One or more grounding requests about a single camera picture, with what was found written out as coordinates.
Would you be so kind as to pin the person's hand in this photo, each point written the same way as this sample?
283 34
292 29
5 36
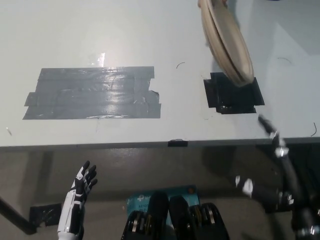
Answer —
199 3

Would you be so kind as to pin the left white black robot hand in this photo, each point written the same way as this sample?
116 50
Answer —
78 192

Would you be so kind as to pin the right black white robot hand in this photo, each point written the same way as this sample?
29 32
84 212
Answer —
291 180

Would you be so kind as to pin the black robot body blocks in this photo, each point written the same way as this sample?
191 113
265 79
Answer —
180 217

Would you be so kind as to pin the black floor tape patch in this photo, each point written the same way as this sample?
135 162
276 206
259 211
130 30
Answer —
45 213

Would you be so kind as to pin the teal cardboard box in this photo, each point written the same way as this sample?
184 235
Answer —
140 200

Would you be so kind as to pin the black table leg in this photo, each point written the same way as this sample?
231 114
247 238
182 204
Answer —
17 217

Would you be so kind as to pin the grey duct tape patch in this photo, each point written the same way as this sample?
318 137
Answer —
95 95

